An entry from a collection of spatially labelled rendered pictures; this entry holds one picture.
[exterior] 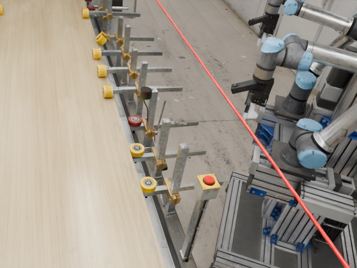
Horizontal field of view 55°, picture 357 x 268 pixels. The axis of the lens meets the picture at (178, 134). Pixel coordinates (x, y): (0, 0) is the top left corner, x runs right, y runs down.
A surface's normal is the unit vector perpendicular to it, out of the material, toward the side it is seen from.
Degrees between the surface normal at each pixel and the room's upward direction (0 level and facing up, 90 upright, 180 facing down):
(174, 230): 0
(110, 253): 0
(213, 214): 0
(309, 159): 97
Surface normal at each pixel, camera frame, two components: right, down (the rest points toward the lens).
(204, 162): 0.16, -0.76
